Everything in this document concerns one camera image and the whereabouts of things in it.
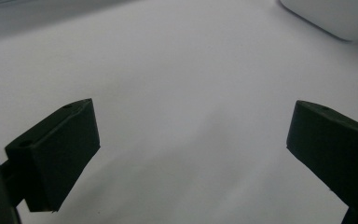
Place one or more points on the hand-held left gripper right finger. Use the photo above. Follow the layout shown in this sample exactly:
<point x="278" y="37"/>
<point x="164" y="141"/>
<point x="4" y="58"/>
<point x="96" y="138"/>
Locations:
<point x="335" y="155"/>

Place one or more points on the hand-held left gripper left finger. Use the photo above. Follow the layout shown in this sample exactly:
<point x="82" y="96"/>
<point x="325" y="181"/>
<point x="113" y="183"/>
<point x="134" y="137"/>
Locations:
<point x="56" y="161"/>

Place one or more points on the white rounded container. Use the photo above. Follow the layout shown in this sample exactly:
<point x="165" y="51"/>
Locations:
<point x="335" y="15"/>

